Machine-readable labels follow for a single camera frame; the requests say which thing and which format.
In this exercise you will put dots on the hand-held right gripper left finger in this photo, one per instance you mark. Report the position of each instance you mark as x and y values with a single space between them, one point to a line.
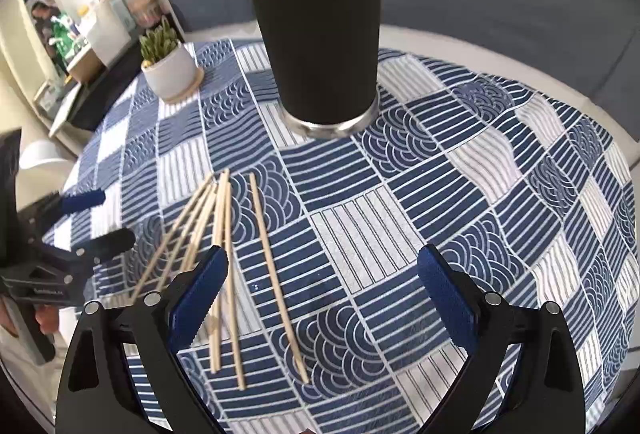
200 299

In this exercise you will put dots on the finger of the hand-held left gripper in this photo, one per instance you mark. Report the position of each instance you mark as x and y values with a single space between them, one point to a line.
85 201
112 241

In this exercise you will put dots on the pile of chopsticks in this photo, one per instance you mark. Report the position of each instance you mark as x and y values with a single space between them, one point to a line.
274 259

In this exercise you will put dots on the round wooden coaster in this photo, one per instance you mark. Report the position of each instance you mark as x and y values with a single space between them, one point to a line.
192 88

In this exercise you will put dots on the white stool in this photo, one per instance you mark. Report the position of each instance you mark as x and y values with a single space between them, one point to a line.
42 153

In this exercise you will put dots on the person's left hand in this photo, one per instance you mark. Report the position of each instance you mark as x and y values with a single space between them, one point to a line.
47 320

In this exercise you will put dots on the white canister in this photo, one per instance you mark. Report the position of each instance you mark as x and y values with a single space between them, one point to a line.
110 31

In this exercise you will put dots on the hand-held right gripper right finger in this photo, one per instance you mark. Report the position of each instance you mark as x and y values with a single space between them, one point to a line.
445 299

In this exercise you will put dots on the potted plant in white pot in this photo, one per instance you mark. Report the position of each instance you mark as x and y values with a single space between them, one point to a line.
167 68

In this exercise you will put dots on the blue white patterned tablecloth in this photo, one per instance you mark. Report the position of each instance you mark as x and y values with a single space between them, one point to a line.
400 174

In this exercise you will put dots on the black cup with metal base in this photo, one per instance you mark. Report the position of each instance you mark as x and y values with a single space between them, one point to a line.
320 38

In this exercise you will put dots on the brown boxes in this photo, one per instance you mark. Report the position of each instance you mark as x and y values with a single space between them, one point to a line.
147 8

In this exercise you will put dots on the black low bench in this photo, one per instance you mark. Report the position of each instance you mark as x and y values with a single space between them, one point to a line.
100 98

